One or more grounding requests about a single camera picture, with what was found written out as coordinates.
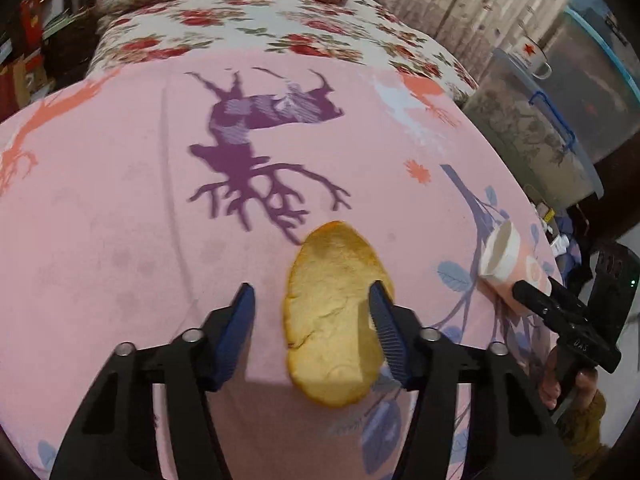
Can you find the pink white paper cup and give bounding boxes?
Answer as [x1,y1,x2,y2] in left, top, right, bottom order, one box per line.
[477,221,551,316]

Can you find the yellow sleeve forearm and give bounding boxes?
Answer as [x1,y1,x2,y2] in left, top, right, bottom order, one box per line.
[556,390,610,480]

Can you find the person's right hand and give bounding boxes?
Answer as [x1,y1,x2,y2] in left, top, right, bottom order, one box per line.
[538,346,599,411]

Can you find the pink printed bed sheet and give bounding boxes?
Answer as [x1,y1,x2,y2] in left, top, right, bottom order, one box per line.
[1,51,558,479]

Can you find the clear bin blue lid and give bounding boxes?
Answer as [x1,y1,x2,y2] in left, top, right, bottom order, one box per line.
[463,49,604,210]

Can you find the clear bin teal lid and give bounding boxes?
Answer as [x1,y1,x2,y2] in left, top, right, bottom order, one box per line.
[542,6,639,162]

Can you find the white enamel star mug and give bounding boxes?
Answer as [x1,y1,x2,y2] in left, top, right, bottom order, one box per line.
[509,37,552,80]

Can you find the floral white red quilt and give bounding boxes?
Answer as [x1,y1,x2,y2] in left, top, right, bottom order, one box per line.
[89,0,478,105]

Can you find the black camera box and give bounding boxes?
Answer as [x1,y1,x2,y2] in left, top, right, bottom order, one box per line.
[588,242,639,347]

